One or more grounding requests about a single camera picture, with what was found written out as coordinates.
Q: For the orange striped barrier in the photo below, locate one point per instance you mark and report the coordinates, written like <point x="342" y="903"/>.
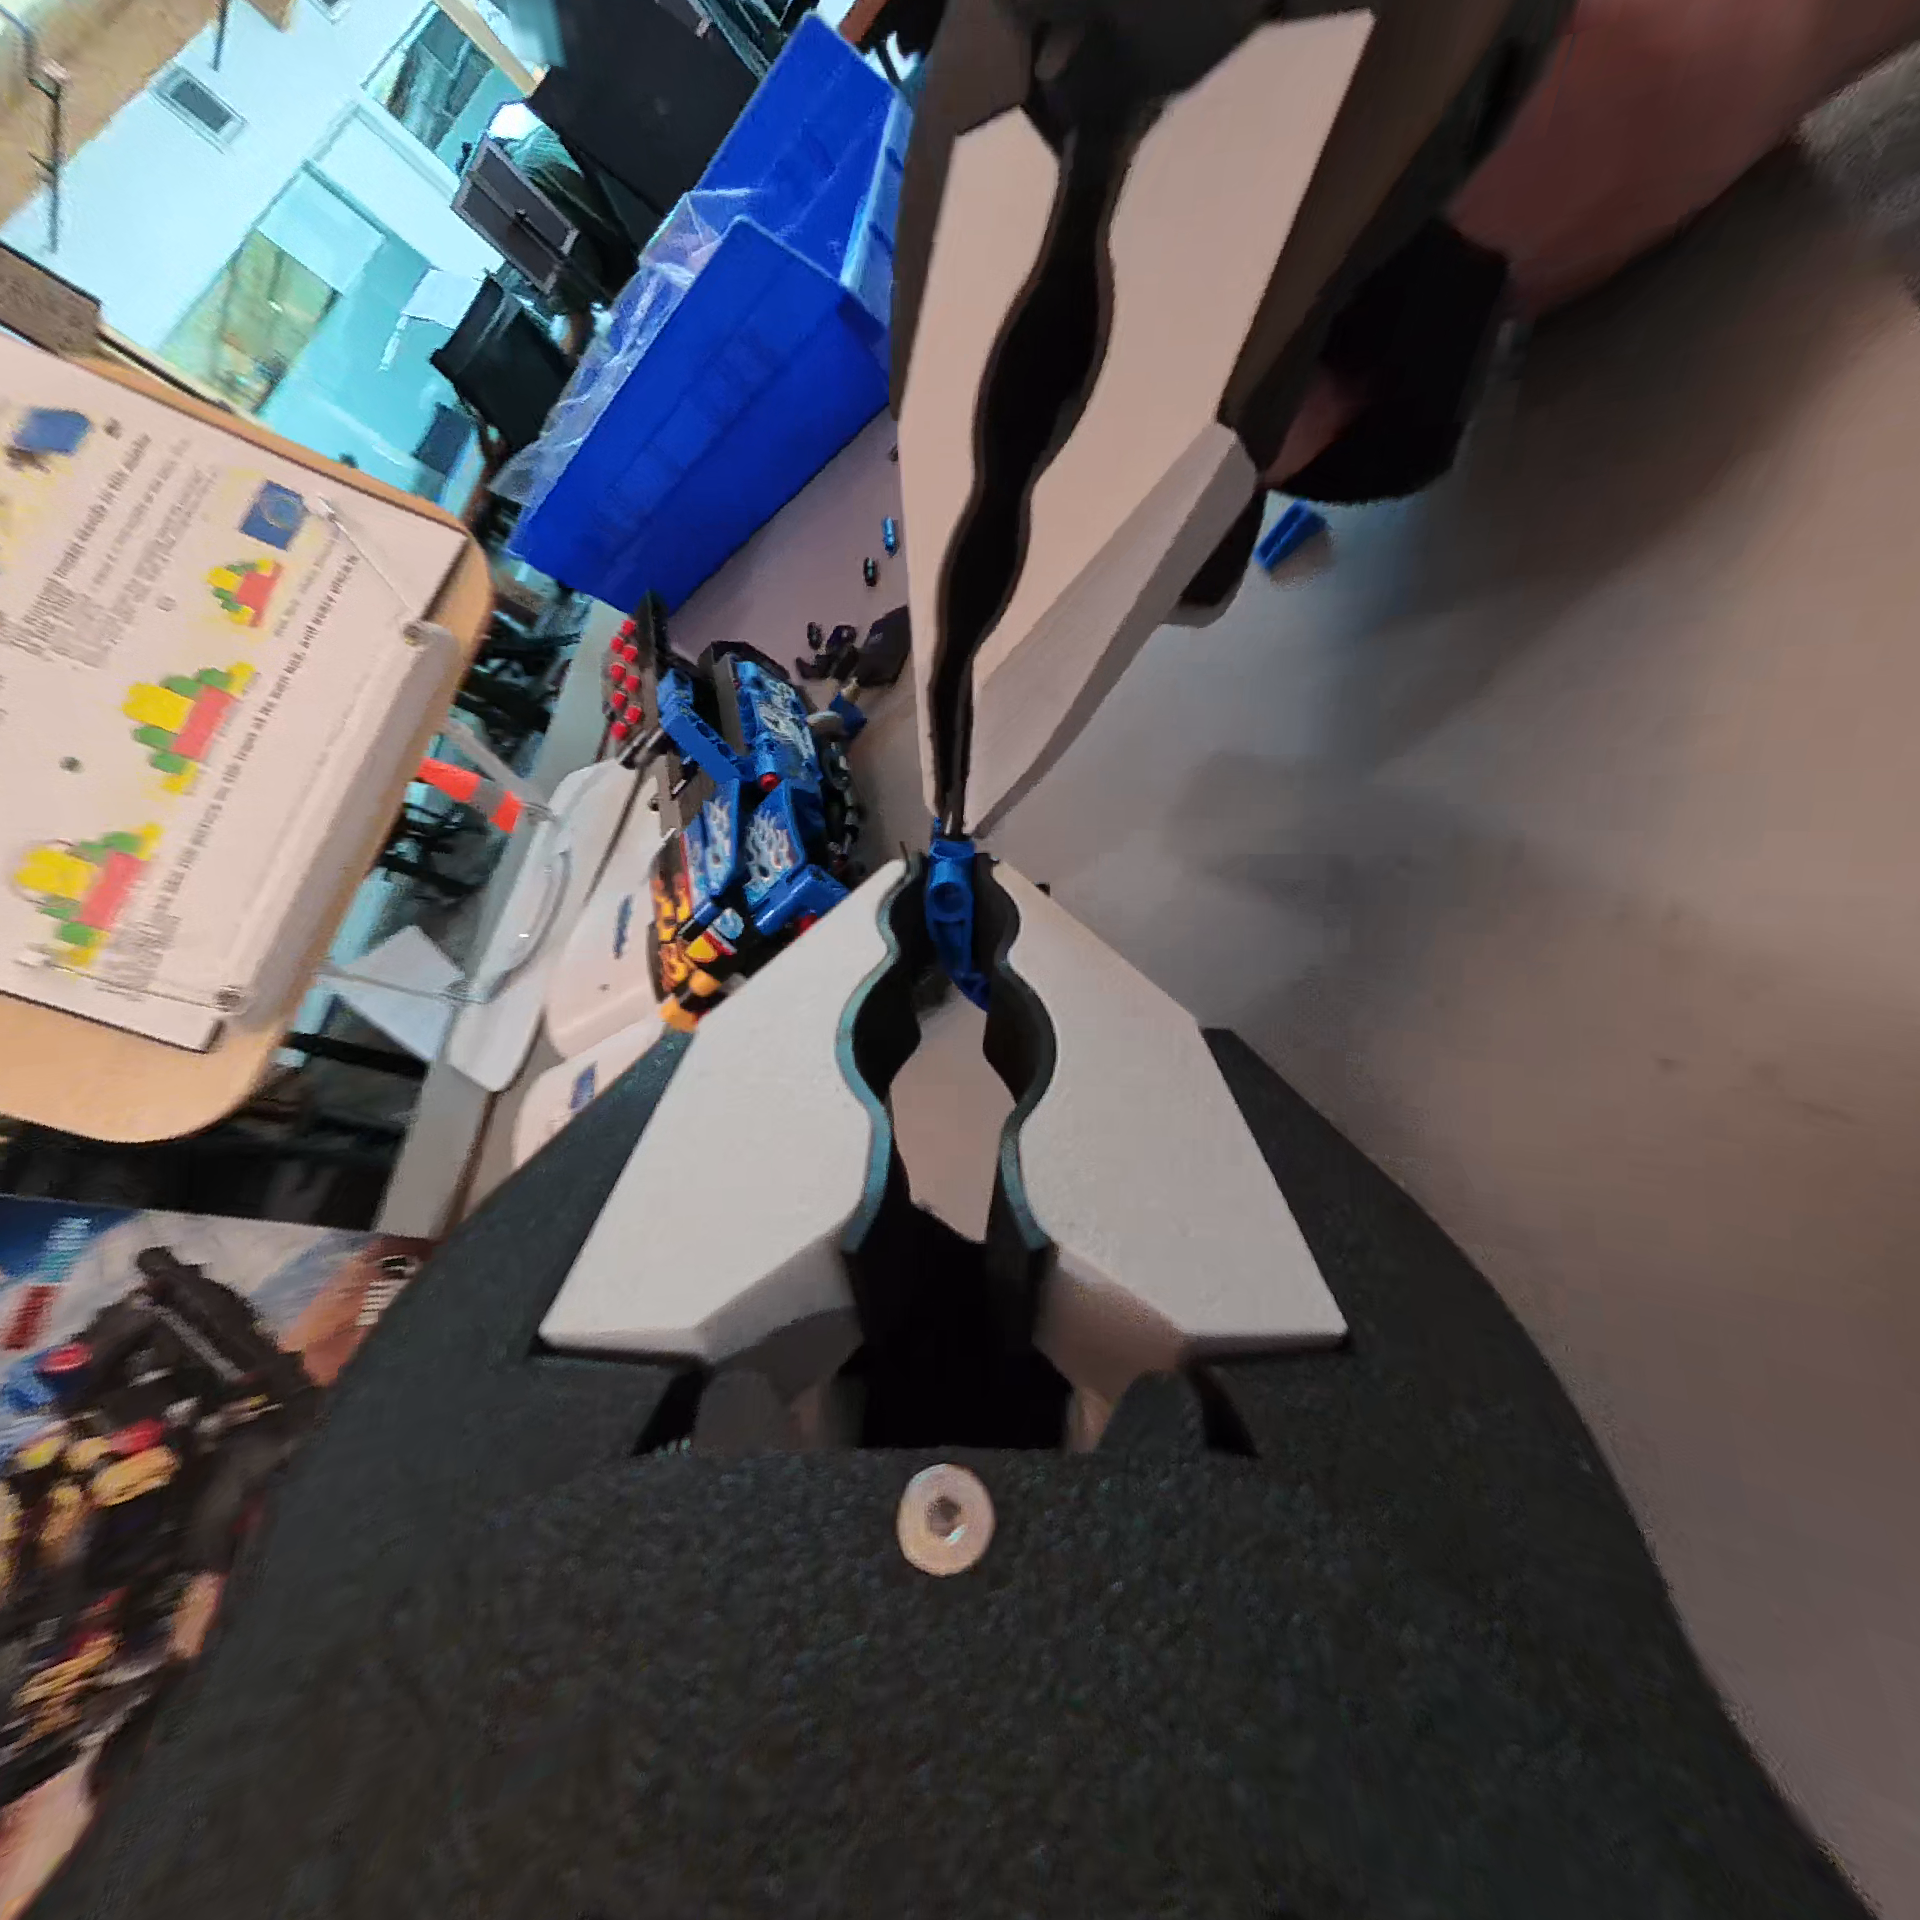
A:
<point x="470" y="789"/>

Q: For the blue flame lego truck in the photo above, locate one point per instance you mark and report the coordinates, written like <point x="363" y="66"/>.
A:
<point x="735" y="811"/>

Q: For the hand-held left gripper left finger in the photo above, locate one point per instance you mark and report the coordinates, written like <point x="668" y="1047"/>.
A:
<point x="720" y="1186"/>

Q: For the blue plastic bin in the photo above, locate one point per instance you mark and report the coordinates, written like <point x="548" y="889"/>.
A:
<point x="706" y="405"/>
<point x="812" y="135"/>

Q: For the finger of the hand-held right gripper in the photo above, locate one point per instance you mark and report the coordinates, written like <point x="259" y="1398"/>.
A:
<point x="1200" y="268"/>
<point x="951" y="300"/>

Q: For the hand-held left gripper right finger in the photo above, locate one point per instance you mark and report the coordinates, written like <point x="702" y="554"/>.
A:
<point x="1169" y="1186"/>

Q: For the lego set box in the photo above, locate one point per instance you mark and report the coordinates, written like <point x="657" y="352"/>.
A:
<point x="150" y="1472"/>

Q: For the instruction sign board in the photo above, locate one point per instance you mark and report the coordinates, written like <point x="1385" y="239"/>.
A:
<point x="181" y="705"/>

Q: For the black office chair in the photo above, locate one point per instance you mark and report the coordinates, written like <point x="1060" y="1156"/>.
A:
<point x="493" y="361"/>

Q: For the black monitor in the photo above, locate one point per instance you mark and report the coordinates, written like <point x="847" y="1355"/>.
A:
<point x="517" y="209"/>

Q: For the small blue wedge brick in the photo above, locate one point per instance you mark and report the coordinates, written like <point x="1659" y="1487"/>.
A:
<point x="1290" y="533"/>

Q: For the blue lego beam piece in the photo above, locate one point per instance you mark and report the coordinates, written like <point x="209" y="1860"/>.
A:
<point x="951" y="916"/>

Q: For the small black lego connector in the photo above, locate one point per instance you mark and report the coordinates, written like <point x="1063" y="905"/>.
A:
<point x="833" y="643"/>

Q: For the lego instruction booklet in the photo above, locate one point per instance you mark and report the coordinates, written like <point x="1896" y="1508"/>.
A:
<point x="598" y="962"/>

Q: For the black lego panel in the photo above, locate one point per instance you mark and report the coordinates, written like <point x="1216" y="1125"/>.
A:
<point x="890" y="637"/>

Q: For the person's right hand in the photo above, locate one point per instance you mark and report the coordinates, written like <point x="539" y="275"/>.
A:
<point x="1651" y="135"/>

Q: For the clear plastic bag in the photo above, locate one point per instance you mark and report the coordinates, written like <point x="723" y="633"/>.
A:
<point x="662" y="300"/>

